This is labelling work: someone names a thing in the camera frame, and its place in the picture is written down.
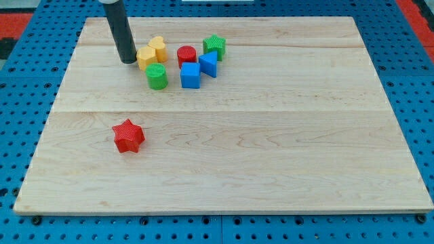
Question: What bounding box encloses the yellow heart block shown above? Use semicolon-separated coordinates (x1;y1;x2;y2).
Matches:
148;36;168;62

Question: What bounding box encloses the blue triangle block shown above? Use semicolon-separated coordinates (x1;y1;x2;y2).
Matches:
199;51;218;78

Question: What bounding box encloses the light wooden board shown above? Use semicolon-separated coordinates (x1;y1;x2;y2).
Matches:
14;17;433;216

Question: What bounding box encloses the red star block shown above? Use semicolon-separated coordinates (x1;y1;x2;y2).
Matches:
112;119;145;153

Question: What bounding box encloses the green star block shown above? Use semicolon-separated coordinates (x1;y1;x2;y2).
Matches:
203;34;226;61

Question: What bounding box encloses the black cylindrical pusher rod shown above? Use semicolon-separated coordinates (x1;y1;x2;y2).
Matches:
99;0;137;64

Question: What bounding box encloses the red cylinder block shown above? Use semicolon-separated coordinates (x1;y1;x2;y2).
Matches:
176;45;197;68

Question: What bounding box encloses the blue cube block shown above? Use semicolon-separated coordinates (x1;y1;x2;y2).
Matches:
180;62;201;89

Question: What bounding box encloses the yellow hexagon block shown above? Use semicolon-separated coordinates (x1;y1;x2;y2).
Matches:
136;46;158;71

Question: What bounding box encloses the green cylinder block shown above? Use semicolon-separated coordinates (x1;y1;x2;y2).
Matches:
145;63;168;90

